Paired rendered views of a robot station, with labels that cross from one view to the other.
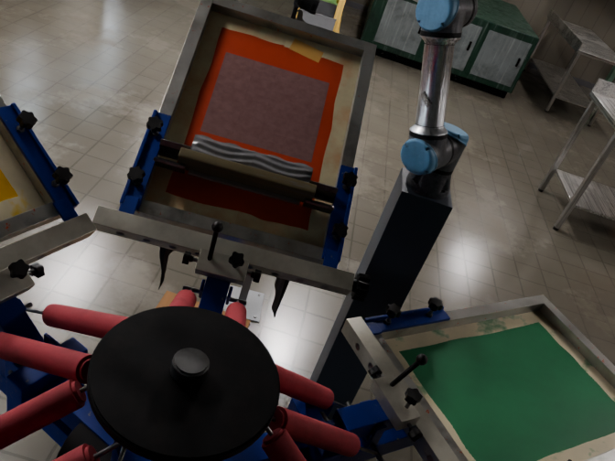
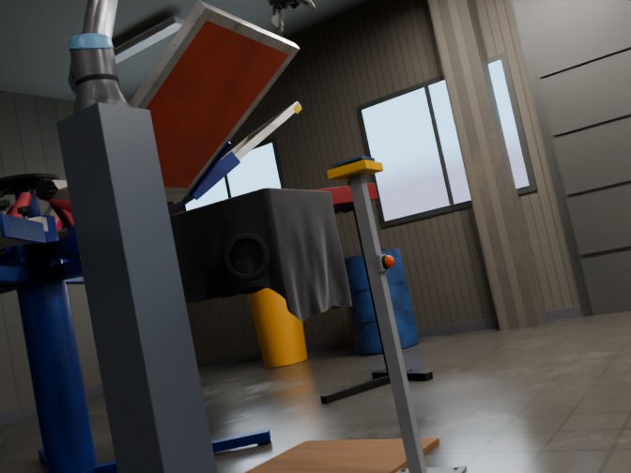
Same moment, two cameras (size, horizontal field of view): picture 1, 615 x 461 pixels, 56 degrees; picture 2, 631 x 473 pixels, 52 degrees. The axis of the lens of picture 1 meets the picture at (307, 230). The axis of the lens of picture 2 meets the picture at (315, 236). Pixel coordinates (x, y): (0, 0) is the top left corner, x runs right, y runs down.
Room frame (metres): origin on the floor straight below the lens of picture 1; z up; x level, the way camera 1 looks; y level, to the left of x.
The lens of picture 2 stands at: (3.26, -1.47, 0.63)
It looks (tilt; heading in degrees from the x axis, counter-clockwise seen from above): 4 degrees up; 126
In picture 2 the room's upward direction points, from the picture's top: 11 degrees counter-clockwise
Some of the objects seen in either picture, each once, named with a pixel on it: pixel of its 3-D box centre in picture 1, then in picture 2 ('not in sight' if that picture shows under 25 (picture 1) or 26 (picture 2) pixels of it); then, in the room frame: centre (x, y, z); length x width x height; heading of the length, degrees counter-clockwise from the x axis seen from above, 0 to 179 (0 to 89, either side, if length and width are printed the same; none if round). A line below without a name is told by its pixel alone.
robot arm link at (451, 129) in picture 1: (445, 144); (93, 59); (1.81, -0.33, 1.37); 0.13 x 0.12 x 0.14; 150
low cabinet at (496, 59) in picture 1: (442, 26); not in sight; (8.16, -0.79, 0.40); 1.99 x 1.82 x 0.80; 93
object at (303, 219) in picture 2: not in sight; (311, 251); (1.96, 0.28, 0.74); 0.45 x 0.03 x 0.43; 98
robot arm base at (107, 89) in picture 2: (432, 174); (100, 99); (1.82, -0.34, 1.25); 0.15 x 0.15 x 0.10
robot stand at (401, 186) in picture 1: (368, 309); (142, 329); (1.82, -0.34, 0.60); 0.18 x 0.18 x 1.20; 3
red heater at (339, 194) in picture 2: not in sight; (308, 205); (1.17, 1.42, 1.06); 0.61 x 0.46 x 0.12; 68
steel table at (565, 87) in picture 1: (570, 65); not in sight; (8.27, -2.59, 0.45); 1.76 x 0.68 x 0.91; 3
